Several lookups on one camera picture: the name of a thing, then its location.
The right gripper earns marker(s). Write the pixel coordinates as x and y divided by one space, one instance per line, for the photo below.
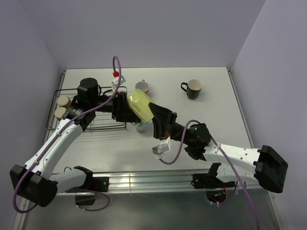
162 128

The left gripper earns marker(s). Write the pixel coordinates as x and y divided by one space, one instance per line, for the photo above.
122 111

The pale yellow mug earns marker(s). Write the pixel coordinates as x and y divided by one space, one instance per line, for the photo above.
138 102

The pink patterned mug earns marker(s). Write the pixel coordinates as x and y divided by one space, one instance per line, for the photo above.
143 86

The black mug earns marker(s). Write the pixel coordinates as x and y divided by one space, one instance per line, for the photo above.
192 88

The cream and brown tumbler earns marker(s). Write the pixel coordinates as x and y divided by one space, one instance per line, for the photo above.
63 101

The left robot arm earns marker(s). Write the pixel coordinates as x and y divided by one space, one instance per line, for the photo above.
34 180

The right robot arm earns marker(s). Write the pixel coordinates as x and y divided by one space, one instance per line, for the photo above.
229 163

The light blue mug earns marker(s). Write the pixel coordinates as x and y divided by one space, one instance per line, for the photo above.
142 127

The wire dish rack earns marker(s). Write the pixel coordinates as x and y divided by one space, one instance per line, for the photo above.
102 121

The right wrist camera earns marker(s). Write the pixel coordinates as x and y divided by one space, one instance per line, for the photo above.
160 149

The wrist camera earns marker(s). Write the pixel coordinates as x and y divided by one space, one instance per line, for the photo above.
160 149
114 82

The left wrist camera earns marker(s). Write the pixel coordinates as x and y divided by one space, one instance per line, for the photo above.
114 82

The aluminium mounting rail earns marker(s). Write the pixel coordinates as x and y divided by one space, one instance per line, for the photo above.
150 182

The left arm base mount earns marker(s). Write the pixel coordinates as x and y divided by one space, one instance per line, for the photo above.
95 193

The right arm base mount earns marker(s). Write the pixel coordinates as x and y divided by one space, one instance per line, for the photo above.
209 180

